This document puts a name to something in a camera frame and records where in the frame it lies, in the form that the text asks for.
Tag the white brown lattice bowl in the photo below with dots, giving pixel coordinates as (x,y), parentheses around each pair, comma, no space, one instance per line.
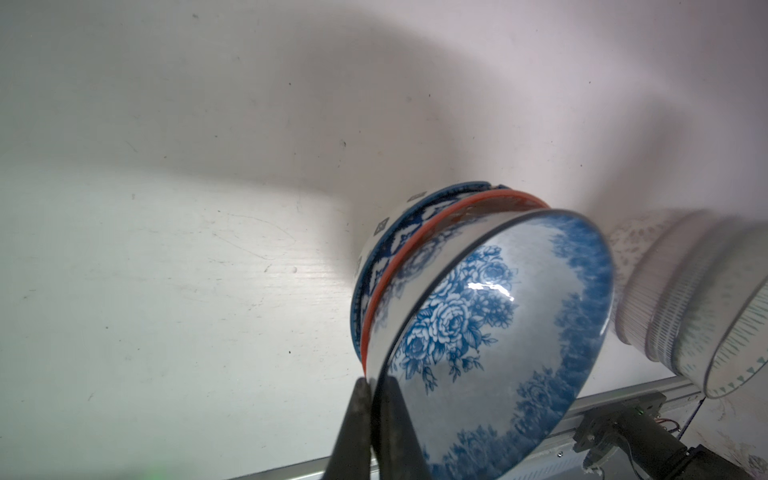
(631,239)

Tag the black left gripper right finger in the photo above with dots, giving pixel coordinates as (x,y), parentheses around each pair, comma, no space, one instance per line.
(395,444)

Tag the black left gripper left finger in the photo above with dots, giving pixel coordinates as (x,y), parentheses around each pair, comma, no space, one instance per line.
(351,455)

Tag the blue rose bowl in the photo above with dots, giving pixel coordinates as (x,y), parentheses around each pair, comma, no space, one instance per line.
(489,368)

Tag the blue floral swirl bowl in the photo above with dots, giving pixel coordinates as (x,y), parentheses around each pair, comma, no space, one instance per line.
(391,235)

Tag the orange patterned bowl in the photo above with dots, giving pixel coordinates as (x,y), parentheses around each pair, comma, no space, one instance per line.
(427,259)

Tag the dark navy petal bowl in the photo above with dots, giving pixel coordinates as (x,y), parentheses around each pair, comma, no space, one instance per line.
(688,274)

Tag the white green patterned bowl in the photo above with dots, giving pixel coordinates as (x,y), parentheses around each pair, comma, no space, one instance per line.
(722,340)

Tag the pink striped bowl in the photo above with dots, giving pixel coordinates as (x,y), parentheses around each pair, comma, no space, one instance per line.
(637,301)

